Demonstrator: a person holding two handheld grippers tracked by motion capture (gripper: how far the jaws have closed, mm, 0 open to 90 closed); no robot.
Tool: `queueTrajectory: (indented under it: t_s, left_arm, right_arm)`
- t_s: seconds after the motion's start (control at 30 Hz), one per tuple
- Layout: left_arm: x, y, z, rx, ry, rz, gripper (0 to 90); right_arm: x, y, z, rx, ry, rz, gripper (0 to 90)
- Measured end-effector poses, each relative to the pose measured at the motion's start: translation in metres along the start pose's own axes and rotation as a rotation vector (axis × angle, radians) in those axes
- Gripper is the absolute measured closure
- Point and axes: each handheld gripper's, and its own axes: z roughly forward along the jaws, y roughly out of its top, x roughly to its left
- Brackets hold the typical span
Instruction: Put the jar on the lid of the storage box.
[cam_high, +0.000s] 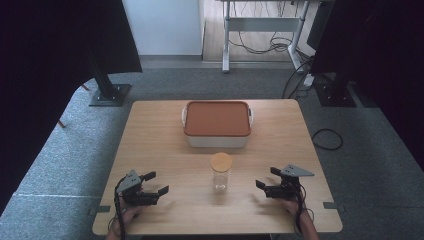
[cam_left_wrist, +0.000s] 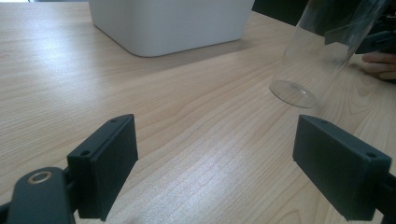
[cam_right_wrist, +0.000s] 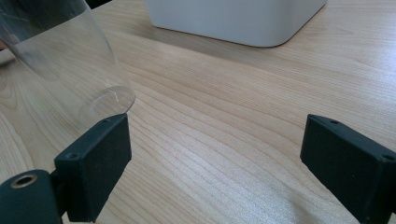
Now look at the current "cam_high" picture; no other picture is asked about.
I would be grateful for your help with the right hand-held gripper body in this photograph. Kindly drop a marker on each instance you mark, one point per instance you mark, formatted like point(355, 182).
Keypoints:
point(288, 187)

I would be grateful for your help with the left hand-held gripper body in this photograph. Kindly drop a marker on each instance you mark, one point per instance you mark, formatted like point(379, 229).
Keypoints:
point(130, 184)

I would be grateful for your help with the person's right hand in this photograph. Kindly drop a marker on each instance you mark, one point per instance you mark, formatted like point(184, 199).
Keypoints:
point(294, 206)

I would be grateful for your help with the person's left hand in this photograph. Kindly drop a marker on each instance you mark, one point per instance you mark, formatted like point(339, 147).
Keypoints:
point(126, 216)

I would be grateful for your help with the grey tape piece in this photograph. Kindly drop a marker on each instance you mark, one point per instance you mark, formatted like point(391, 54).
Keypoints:
point(102, 209)

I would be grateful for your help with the clear glass jar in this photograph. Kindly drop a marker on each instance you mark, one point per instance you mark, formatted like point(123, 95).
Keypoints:
point(221, 181)

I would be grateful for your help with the round wooden jar lid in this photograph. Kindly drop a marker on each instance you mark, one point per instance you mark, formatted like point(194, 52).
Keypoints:
point(221, 162)

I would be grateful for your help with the white storage box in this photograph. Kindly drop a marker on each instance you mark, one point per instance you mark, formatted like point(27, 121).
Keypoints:
point(216, 141)

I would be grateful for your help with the brown box lid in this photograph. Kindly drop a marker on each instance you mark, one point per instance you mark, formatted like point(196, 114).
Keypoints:
point(217, 118)

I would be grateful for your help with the brown wooden leg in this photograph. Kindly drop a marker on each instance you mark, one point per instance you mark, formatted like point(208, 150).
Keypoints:
point(61, 124)
point(85, 87)

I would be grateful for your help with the white power strip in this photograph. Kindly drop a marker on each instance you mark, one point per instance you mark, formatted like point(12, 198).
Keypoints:
point(309, 80)

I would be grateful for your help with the black metal stand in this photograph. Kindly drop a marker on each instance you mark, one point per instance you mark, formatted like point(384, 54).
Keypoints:
point(336, 93)
point(105, 86)

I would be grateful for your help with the black curtain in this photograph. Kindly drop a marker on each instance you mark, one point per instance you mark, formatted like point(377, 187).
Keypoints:
point(383, 50)
point(40, 66)

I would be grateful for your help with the dark panel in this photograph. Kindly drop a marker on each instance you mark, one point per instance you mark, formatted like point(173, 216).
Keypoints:
point(319, 23)

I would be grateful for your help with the white desk frame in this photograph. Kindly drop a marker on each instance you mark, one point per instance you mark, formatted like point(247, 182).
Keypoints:
point(261, 24)

